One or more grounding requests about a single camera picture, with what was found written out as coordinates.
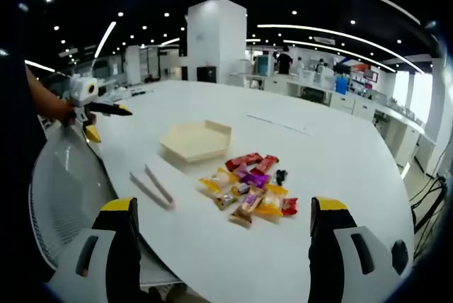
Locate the beige hexagonal container tray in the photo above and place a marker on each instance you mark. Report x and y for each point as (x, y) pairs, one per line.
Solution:
(193, 140)

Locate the small black object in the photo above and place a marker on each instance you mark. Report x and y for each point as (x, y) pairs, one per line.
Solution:
(281, 176)

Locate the black bar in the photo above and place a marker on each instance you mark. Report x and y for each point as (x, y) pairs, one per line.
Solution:
(139, 92)

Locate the teal display machine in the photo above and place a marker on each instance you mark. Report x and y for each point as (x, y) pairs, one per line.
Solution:
(264, 66)

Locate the person's left hand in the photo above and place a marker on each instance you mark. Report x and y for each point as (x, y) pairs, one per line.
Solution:
(65, 112)

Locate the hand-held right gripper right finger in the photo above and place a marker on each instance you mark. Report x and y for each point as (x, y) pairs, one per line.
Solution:
(325, 246)

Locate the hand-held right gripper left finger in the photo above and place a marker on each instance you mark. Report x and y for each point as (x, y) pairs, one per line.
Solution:
(120, 246)

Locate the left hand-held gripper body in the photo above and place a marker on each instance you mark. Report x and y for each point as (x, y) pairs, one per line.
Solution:
(82, 92)

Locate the blue storage crate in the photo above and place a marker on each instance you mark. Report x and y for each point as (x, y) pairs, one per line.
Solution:
(342, 86)

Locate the pile of snack packets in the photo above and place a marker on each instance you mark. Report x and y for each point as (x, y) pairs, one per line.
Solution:
(247, 189)

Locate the pink food tongs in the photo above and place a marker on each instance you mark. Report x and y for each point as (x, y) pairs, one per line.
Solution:
(168, 204)

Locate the white mesh office chair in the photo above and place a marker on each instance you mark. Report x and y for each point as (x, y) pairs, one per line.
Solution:
(70, 182)

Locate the long white counter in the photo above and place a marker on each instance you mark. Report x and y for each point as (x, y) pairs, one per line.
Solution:
(279, 85)

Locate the black cabinet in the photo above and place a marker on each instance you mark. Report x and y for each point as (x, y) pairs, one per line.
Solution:
(206, 74)

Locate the white square pillar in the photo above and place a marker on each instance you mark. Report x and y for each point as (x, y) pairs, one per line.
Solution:
(133, 66)
(216, 41)

